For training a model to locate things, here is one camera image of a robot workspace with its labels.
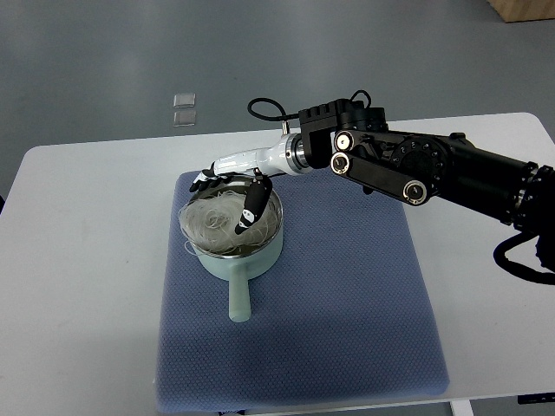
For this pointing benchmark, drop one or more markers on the white vermicelli noodle bundle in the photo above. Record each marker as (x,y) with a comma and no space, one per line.
(209,224)

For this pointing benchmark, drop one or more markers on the mint green steel pot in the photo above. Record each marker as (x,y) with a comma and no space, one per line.
(239,270)

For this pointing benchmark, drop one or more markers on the blue textured mat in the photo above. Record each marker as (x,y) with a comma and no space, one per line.
(343,314)

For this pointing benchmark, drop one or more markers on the wooden box corner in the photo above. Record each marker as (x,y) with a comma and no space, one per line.
(518,11)

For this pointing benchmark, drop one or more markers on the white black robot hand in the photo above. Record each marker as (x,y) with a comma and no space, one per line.
(261,163)

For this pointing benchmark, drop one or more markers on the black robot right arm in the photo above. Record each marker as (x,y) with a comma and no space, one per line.
(352,138)

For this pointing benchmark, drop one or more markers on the upper clear floor tile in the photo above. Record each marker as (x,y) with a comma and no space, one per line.
(184,100)

